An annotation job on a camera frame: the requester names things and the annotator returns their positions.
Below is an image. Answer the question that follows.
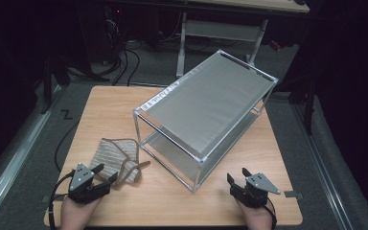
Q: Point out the thin black floor cable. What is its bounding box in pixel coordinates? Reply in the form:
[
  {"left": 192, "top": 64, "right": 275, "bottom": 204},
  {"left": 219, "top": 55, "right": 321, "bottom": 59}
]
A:
[{"left": 54, "top": 120, "right": 81, "bottom": 173}]

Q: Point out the striped beige towel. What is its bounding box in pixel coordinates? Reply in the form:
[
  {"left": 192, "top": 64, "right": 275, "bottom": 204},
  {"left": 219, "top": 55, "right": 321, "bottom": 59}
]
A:
[{"left": 89, "top": 137, "right": 151, "bottom": 186}]

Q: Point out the dark computer tower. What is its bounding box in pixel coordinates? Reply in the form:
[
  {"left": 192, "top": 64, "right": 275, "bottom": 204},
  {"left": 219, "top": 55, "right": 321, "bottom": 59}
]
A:
[{"left": 76, "top": 4, "right": 128, "bottom": 65}]

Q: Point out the bundle of black cables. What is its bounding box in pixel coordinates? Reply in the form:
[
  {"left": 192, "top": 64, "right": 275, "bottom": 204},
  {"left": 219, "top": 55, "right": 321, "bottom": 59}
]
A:
[{"left": 102, "top": 41, "right": 142, "bottom": 87}]

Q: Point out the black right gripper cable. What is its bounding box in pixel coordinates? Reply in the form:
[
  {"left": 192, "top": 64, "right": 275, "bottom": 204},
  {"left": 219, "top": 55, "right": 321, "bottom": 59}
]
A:
[{"left": 265, "top": 196, "right": 278, "bottom": 230}]

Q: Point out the metal floor rail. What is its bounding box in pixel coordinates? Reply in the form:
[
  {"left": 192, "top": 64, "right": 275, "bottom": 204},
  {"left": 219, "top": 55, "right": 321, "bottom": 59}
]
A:
[
  {"left": 290, "top": 102, "right": 354, "bottom": 230},
  {"left": 0, "top": 84, "right": 63, "bottom": 224}
]

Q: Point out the desk with white metal legs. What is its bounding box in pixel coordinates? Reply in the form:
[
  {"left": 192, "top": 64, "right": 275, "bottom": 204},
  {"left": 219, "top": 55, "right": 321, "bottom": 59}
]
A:
[{"left": 175, "top": 0, "right": 311, "bottom": 79}]

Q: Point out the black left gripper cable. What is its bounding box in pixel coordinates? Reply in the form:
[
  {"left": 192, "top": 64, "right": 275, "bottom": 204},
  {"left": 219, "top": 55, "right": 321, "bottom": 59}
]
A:
[{"left": 48, "top": 171, "right": 76, "bottom": 230}]

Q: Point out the black metal stand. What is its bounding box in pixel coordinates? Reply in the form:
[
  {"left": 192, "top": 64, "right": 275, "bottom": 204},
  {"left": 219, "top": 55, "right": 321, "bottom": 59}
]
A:
[
  {"left": 41, "top": 57, "right": 71, "bottom": 114},
  {"left": 277, "top": 76, "right": 317, "bottom": 135}
]

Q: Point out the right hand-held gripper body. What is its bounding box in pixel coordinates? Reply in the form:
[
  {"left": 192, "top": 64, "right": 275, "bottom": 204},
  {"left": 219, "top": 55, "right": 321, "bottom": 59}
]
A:
[{"left": 229, "top": 172, "right": 282, "bottom": 209}]

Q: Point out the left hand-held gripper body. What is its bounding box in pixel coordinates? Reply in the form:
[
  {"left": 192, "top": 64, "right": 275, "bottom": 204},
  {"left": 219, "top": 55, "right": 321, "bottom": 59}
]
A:
[{"left": 67, "top": 162, "right": 111, "bottom": 205}]

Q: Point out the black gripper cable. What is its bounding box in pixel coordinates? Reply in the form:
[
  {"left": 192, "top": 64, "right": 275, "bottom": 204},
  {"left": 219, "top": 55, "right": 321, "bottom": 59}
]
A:
[
  {"left": 265, "top": 196, "right": 278, "bottom": 230},
  {"left": 48, "top": 171, "right": 76, "bottom": 230}
]

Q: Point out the person's left hand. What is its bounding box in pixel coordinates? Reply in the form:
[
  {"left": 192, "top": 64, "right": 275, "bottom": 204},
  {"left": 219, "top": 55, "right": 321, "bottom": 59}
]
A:
[{"left": 59, "top": 195, "right": 103, "bottom": 230}]

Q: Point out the grey tape piece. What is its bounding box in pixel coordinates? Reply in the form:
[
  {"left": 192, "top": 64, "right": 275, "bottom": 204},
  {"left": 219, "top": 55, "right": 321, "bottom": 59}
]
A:
[
  {"left": 283, "top": 190, "right": 304, "bottom": 200},
  {"left": 41, "top": 194, "right": 64, "bottom": 204}
]

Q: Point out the metal two-tier shelf rack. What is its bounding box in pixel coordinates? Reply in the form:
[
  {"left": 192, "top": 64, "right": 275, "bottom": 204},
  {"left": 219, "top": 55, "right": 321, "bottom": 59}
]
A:
[{"left": 132, "top": 48, "right": 280, "bottom": 195}]

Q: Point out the person's right hand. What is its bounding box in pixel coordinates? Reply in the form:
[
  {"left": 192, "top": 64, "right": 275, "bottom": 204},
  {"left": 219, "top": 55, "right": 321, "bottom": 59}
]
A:
[{"left": 236, "top": 199, "right": 274, "bottom": 230}]

